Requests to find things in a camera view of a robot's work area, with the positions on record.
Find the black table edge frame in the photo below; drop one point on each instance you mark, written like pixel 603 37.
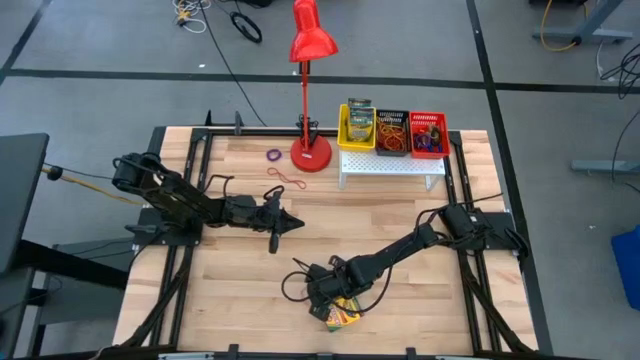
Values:
pixel 260 132

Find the Crayola crayon box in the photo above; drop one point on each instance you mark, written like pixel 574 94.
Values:
pixel 347 315
pixel 359 102
pixel 361 125

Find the red plastic basket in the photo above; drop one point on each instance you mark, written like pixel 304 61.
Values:
pixel 429 117

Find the black monitor panel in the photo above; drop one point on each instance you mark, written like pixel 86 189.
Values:
pixel 20 200

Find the black side desk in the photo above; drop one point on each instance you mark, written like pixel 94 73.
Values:
pixel 65 262

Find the black plastic basket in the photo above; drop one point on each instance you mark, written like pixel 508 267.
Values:
pixel 392 116

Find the yellow plastic basket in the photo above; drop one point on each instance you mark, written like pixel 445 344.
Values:
pixel 343 135

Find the red desk lamp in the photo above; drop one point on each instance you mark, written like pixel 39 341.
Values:
pixel 310 40

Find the grey desk leg frame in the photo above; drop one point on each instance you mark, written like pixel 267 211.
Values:
pixel 580 35

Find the yellow rubber band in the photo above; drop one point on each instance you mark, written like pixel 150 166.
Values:
pixel 397 131

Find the grey floor bar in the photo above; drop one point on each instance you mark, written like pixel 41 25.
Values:
pixel 605 167

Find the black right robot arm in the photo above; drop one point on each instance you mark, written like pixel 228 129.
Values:
pixel 400 247

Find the white perforated riser shelf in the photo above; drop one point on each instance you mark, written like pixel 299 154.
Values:
pixel 390 165

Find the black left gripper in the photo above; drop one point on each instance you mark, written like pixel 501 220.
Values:
pixel 250 215

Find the blue bin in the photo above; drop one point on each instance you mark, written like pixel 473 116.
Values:
pixel 630 270

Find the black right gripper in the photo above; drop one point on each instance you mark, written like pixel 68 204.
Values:
pixel 335 282

